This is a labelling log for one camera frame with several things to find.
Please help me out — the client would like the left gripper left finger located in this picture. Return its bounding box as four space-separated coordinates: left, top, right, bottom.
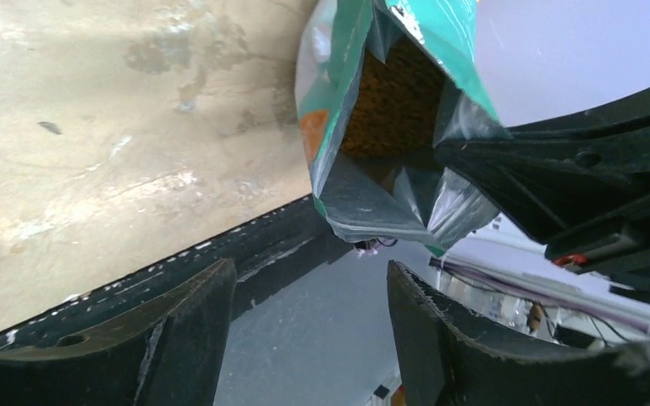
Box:
0 260 237 405

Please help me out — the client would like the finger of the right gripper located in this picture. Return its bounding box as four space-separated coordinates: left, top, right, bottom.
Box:
435 87 650 243

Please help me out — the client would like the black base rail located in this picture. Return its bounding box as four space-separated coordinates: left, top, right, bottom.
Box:
0 195 352 351

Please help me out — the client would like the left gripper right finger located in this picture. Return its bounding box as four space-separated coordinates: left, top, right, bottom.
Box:
387 261 650 405

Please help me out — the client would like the green dog food bag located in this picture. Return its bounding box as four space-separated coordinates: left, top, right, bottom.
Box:
295 1 504 255

